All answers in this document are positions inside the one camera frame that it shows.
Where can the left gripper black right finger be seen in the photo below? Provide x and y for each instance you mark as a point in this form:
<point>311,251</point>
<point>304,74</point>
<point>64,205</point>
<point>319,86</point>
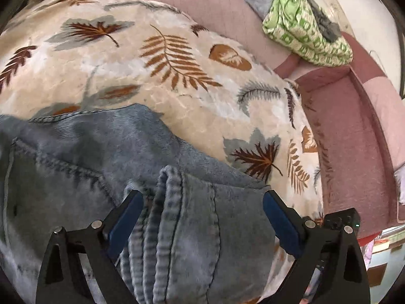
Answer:
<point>333,247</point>

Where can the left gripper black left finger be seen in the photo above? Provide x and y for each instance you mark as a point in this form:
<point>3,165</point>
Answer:
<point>61,278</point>

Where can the blue denim pants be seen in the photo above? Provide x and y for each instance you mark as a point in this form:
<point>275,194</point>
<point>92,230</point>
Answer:
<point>201,237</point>

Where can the dark grey small cloth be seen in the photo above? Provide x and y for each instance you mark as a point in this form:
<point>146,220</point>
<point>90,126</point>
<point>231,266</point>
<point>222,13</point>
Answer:
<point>329,29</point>

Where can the green patterned cloth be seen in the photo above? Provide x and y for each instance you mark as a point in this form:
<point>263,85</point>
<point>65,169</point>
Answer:
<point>291,23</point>

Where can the cream leaf-print blanket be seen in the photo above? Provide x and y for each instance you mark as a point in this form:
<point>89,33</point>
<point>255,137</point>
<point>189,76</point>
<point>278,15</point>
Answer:
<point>103,97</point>

